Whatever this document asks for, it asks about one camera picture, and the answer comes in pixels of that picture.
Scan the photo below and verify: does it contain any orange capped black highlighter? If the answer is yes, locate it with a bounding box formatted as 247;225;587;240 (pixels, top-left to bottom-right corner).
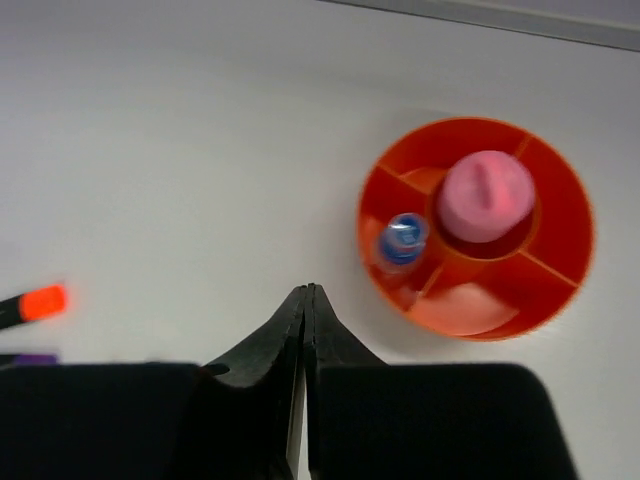
0;285;67;330

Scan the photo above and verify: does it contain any pink capped clear tube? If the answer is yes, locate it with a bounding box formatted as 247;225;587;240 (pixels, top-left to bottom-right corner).
436;150;536;243

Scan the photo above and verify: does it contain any small blue spray bottle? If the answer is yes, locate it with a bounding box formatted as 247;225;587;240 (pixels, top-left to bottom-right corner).
374;212;430;275

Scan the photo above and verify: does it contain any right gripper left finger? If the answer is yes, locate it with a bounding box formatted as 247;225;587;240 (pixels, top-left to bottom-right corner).
205;286;306;479

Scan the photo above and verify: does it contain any orange round desk organizer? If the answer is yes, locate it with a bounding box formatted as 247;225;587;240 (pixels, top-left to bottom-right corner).
356;117;595;341

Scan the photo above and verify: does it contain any purple capped black highlighter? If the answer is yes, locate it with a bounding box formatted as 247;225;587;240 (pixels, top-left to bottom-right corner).
0;353;58;369

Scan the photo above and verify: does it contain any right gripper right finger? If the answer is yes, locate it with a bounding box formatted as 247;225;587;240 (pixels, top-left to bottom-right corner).
303;283;387;479

